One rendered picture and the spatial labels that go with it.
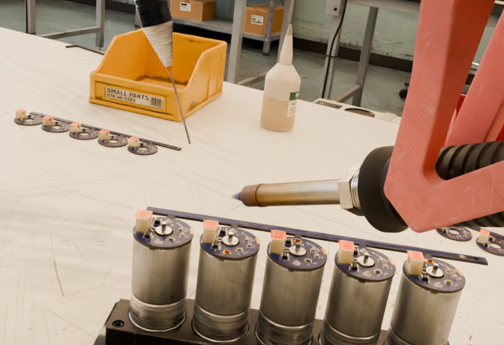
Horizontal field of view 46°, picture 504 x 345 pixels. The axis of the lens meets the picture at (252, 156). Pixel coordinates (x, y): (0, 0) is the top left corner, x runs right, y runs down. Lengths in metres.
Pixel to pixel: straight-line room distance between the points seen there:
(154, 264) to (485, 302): 0.20
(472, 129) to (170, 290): 0.14
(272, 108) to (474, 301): 0.28
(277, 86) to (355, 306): 0.34
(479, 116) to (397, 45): 4.55
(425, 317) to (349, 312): 0.03
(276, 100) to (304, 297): 0.34
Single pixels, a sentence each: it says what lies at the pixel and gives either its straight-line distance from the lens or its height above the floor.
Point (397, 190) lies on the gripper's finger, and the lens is 0.15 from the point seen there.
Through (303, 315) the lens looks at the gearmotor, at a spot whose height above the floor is 0.79.
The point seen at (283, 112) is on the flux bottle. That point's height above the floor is 0.77.
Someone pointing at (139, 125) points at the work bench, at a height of 0.75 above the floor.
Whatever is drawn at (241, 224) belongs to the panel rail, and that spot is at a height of 0.81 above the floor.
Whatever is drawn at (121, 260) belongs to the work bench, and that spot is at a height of 0.75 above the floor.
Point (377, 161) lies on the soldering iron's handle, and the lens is 0.17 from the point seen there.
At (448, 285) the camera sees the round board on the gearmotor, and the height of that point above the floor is 0.81.
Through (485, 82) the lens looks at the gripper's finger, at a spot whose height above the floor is 0.90.
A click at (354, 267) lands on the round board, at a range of 0.25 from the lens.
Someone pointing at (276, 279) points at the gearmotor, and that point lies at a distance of 0.25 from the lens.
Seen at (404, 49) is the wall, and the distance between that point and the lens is 4.71.
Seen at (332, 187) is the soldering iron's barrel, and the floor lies 0.86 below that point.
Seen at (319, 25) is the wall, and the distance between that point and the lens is 4.88.
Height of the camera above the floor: 0.94
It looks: 21 degrees down
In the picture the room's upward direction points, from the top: 7 degrees clockwise
